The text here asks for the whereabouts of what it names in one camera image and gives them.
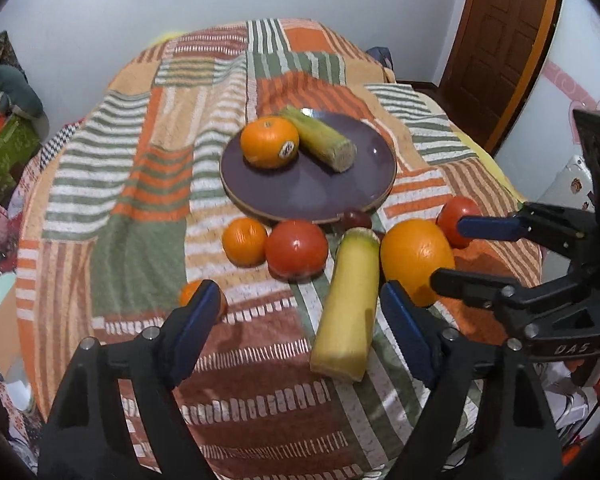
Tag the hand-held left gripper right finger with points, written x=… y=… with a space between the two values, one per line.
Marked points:
x=407 y=332

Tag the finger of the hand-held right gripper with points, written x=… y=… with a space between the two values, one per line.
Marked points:
x=470 y=287
x=485 y=227

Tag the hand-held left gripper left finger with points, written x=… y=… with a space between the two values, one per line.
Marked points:
x=200 y=330

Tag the large orange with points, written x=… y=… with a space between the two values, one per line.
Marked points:
x=412 y=255

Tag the purple round plate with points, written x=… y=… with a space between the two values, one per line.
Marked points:
x=305 y=187

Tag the small orange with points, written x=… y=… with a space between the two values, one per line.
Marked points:
x=244 y=242
x=187 y=295

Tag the red tomato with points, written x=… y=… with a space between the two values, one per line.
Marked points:
x=450 y=215
x=296 y=250

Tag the white laptop with stickers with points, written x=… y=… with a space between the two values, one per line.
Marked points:
x=562 y=187

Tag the yellow bed sheet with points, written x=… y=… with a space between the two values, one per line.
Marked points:
x=495 y=170

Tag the yellow corn cob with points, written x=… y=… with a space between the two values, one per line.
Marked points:
x=347 y=305

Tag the dark red plum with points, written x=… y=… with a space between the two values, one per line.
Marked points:
x=357 y=220

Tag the striped patchwork blanket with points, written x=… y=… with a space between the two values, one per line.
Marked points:
x=130 y=210

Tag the brown wooden door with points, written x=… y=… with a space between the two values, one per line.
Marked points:
x=500 y=45

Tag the green corn cob on plate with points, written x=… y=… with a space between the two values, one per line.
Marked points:
x=322 y=137

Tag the orange with sticker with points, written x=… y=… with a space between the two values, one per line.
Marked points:
x=267 y=142

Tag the dark blue bag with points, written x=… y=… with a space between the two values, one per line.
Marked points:
x=380 y=56

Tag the floral patterned quilt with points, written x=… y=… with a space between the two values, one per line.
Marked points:
x=15 y=410

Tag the black white checkered cloth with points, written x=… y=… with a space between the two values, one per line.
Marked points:
x=55 y=147

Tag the green patterned cloth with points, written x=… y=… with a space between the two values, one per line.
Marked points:
x=7 y=157

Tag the grey plush toy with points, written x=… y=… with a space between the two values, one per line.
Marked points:
x=10 y=92

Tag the pink wall sticker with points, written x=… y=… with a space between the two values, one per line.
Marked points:
x=567 y=85

